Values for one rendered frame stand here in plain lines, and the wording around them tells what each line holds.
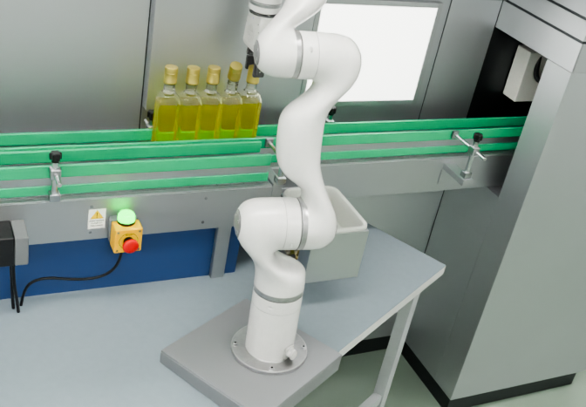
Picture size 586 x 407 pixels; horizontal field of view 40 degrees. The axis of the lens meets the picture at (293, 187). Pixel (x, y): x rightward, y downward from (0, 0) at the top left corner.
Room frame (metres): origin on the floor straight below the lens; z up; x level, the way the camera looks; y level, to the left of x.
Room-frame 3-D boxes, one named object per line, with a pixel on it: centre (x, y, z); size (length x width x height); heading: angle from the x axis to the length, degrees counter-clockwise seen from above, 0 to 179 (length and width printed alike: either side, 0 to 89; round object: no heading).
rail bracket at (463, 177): (2.26, -0.50, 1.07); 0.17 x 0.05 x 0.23; 30
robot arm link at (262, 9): (2.03, 0.17, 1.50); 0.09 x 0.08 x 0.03; 29
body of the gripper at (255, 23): (2.03, 0.16, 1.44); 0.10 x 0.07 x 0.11; 29
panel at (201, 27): (2.24, 0.06, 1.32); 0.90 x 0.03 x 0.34; 120
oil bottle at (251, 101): (2.03, 0.16, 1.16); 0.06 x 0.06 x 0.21; 29
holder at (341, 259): (1.94, -0.08, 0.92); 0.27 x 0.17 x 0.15; 30
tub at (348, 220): (1.92, -0.10, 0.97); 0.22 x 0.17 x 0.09; 30
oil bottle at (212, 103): (1.97, 0.26, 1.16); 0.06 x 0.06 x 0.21; 30
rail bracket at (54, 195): (1.61, 0.55, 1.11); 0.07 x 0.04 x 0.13; 30
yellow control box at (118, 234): (1.67, 0.39, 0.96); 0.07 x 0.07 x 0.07; 30
